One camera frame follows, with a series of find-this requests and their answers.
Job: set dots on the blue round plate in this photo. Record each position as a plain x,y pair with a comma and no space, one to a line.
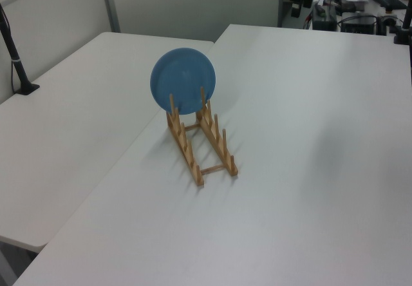
183,73

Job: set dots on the wooden plate rack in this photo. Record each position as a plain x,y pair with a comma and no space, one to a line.
188,150

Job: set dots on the black electronics box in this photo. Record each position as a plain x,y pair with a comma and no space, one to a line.
323,18

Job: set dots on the black control box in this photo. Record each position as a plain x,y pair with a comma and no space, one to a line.
359,24

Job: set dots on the black clamp pole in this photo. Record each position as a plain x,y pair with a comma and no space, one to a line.
404,30

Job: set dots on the black camera pole with base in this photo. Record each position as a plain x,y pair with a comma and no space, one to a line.
14,60

